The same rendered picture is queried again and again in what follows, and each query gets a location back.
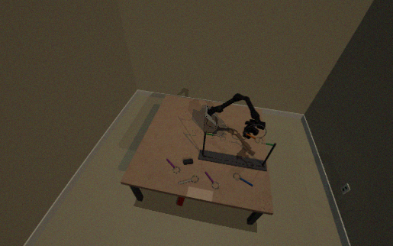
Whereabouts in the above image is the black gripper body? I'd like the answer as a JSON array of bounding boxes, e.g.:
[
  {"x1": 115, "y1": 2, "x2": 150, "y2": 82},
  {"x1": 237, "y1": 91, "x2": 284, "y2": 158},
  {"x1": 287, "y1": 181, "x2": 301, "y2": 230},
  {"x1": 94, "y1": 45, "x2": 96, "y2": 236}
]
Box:
[{"x1": 245, "y1": 121, "x2": 255, "y2": 132}]

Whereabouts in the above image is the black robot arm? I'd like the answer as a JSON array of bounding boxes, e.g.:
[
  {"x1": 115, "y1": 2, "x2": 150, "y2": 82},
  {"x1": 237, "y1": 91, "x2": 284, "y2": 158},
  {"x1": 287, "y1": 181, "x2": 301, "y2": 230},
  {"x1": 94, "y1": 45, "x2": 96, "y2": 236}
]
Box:
[{"x1": 208, "y1": 93, "x2": 266, "y2": 136}]

